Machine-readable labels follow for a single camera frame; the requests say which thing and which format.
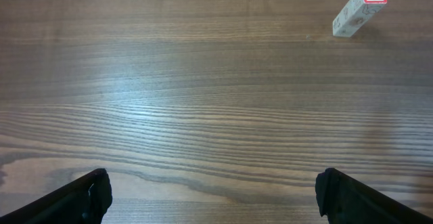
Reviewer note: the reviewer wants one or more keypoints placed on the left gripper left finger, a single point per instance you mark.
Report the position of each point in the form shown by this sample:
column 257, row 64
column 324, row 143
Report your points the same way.
column 84, row 200

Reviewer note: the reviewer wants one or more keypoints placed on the white blue C block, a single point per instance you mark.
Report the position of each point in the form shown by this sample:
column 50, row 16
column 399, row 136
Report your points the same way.
column 352, row 14

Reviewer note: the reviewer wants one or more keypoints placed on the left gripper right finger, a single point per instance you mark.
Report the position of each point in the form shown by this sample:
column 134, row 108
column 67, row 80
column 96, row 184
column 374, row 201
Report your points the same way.
column 344, row 200

